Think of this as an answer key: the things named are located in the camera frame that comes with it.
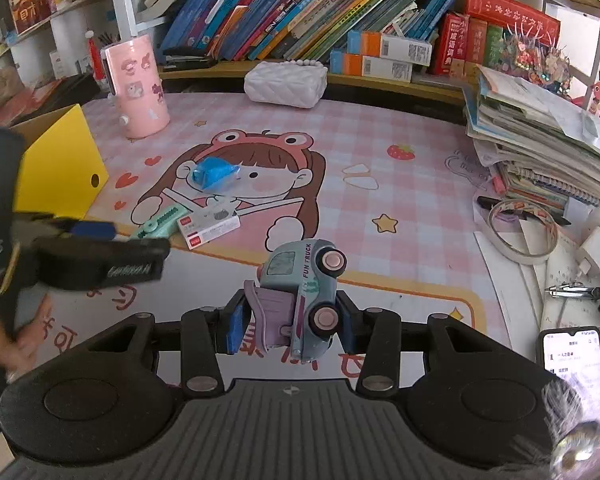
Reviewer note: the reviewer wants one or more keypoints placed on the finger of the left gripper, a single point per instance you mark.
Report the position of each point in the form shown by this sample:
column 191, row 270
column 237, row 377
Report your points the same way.
column 94, row 230

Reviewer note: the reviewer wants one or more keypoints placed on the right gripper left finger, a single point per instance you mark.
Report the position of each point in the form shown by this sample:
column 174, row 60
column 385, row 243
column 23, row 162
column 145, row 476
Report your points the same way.
column 207, row 332

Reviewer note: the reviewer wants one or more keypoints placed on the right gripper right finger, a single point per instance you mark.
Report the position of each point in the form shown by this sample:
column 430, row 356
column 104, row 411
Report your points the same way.
column 376, row 334

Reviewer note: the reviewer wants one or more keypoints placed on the mint toy truck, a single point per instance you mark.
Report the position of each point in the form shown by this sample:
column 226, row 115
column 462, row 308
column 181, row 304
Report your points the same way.
column 293, row 298

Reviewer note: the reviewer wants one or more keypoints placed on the person's left hand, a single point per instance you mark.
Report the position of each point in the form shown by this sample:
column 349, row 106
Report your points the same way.
column 18, row 356

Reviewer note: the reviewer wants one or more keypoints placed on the yellow cardboard box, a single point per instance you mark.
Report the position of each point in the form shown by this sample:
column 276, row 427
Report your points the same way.
column 61, row 172

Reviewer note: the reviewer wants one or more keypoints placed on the red white staples box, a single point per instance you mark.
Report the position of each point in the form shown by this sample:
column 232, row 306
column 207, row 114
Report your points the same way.
column 206, row 224

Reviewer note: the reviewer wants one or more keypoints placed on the blue plastic toy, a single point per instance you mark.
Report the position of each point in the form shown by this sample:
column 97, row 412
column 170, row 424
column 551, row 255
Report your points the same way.
column 213, row 174

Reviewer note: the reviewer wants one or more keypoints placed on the pink cartoon table mat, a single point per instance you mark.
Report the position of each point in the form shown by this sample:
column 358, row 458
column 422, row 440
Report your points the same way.
column 393, row 191

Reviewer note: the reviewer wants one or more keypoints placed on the red and white tube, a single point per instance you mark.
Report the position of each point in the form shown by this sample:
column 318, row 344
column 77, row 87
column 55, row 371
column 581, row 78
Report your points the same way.
column 95, row 60

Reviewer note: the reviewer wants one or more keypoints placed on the pink cylindrical dispenser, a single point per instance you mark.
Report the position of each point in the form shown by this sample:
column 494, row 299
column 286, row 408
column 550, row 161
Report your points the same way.
column 136, row 86

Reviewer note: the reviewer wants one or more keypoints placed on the white decorated tape roll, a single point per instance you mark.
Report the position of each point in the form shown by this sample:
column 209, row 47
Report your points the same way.
column 535, row 239

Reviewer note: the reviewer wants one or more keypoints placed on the smartphone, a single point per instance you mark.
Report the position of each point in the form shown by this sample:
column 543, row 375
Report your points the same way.
column 573, row 355

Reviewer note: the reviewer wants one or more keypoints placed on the silver pen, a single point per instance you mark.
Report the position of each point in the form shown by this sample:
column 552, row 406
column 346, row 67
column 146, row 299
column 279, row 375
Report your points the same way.
column 574, row 290

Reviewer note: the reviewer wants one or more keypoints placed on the white power adapter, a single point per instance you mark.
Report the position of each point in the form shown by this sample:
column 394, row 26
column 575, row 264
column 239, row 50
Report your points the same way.
column 588, row 254

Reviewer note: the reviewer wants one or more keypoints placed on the stack of papers and notebooks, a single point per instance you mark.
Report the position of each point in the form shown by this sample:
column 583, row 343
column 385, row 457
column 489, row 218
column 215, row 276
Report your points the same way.
column 539, row 146

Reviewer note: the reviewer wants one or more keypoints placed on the white quilted pouch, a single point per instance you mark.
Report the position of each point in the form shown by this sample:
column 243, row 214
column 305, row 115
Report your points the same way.
column 298, row 84

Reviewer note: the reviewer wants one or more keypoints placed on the red book box set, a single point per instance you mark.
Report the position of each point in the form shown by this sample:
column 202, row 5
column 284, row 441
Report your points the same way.
column 490, row 33

